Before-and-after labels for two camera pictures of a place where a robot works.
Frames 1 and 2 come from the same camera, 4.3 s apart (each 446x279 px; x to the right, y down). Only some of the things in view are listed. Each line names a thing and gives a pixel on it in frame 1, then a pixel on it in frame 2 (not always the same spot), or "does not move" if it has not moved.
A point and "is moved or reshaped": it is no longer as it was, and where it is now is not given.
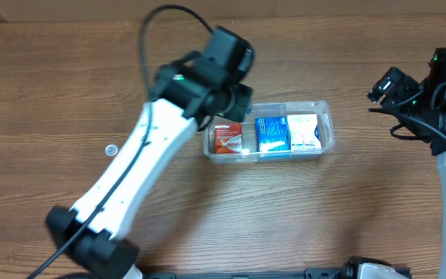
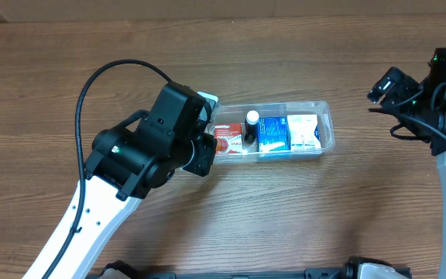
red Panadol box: (228, 138) does not move
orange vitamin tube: (111, 149) is moved or reshaped
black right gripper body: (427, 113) does not move
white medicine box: (301, 130) does not move
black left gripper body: (240, 102) to (204, 156)
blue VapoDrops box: (272, 133) does not move
